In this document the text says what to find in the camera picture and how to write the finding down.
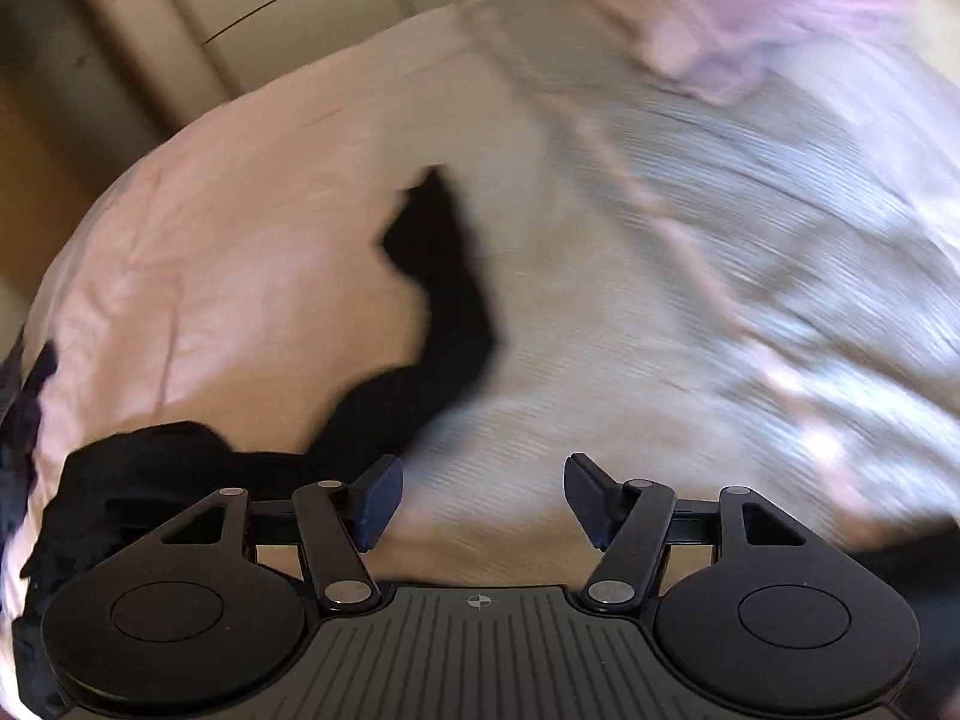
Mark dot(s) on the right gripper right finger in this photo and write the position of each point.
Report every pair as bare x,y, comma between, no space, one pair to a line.
628,522

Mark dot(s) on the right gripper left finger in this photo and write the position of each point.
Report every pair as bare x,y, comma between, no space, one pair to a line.
337,523

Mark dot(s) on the black trousers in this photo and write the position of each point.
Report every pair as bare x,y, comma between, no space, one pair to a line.
118,489

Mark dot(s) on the pink and grey bedspread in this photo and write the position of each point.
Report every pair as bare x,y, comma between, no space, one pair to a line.
701,296

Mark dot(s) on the navy blue garment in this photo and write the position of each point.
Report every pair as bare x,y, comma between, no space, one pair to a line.
21,419

